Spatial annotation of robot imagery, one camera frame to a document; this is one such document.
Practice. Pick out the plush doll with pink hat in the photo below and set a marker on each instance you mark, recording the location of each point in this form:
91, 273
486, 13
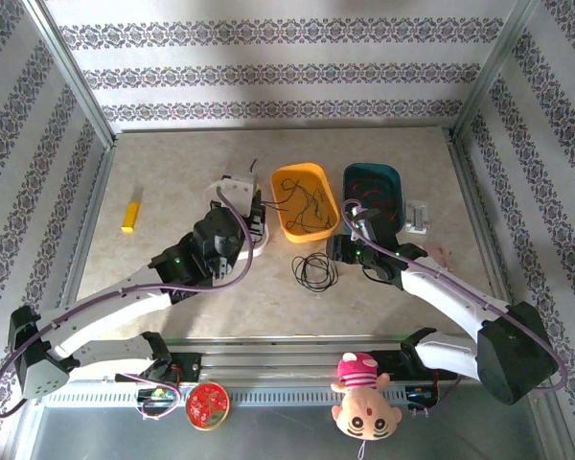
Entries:
364, 417

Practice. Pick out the round red gold ornament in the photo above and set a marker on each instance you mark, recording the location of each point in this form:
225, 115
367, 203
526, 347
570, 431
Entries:
207, 405

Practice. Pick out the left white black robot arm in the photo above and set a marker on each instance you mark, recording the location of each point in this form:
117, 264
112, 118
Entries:
105, 311

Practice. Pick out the white plastic tray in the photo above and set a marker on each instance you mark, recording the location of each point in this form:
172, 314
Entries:
211, 191

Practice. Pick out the orange plastic tray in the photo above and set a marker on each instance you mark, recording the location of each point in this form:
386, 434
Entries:
297, 235

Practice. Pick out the small pink object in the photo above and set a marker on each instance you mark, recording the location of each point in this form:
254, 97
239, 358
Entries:
438, 253

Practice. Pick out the yellow rectangular block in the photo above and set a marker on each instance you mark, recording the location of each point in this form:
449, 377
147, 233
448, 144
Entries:
130, 218

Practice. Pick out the small white connector part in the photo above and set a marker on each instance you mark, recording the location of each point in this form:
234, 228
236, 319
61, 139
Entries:
417, 218

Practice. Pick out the teal plastic tray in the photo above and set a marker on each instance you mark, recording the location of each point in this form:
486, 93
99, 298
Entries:
364, 170

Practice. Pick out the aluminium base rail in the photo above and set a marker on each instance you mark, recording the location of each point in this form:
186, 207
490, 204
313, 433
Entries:
268, 357

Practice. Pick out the aluminium side rail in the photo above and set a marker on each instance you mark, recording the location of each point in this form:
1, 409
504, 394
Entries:
460, 158
87, 239

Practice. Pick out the small circuit board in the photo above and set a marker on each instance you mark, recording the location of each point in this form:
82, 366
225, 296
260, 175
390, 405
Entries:
419, 397
155, 395

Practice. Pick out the aluminium frame post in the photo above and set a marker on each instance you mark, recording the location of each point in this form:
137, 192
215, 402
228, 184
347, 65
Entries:
493, 67
72, 72

